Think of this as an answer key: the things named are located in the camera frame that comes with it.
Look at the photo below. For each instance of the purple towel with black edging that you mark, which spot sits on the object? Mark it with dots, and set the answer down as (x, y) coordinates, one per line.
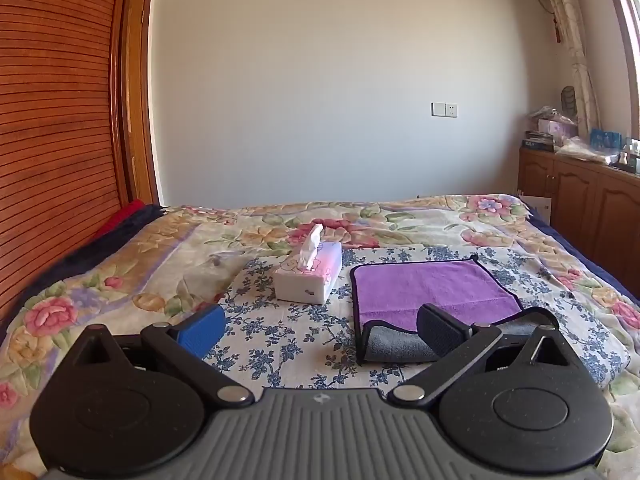
(425, 285)

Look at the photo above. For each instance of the white flat box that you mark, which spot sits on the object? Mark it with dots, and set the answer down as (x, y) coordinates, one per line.
(539, 207)

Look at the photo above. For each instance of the clear plastic bag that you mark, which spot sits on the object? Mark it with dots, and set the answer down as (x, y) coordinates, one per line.
(582, 150)

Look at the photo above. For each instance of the wooden window frame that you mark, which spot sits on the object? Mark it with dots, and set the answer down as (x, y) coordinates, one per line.
(627, 20)

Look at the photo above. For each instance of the stack of dark books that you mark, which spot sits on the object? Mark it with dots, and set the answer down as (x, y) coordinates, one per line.
(537, 142)

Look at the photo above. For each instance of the floral curtain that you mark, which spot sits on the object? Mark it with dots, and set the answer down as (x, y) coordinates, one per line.
(575, 50)

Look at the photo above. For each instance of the purple box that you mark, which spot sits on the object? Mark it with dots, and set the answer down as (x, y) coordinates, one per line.
(557, 131)

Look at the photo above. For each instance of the white and pink tissue box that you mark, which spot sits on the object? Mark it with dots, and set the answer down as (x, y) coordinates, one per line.
(307, 280)

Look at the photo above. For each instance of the white wall socket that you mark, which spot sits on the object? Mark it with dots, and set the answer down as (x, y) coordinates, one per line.
(444, 110)

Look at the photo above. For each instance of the blue floral white cloth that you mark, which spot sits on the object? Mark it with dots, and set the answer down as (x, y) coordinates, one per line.
(280, 330)

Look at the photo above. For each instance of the wooden cabinet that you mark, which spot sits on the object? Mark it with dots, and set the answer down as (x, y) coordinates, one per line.
(585, 200)

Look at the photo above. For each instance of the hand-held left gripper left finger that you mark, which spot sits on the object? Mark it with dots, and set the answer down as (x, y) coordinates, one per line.
(202, 331)

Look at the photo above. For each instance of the wooden slatted wardrobe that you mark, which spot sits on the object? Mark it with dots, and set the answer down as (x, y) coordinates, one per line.
(55, 135)

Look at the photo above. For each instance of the red tassel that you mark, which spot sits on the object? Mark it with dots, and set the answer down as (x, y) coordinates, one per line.
(557, 30)

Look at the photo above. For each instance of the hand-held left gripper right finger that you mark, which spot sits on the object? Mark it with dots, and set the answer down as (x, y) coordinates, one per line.
(440, 334)

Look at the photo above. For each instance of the red cloth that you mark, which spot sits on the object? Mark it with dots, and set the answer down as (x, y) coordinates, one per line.
(122, 217)

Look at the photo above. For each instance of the blue packet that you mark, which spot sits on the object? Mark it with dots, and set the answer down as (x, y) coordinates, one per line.
(606, 140)

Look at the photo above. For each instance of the dark blue blanket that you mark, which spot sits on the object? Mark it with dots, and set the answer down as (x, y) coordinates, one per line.
(75, 260)

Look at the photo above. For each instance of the wooden door frame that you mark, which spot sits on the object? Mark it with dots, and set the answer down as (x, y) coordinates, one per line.
(140, 110)

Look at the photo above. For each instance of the dark oval fan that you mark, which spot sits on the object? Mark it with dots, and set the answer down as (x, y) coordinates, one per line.
(568, 102)

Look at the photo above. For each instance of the floral quilt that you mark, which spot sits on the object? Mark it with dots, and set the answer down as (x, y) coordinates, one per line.
(150, 260)

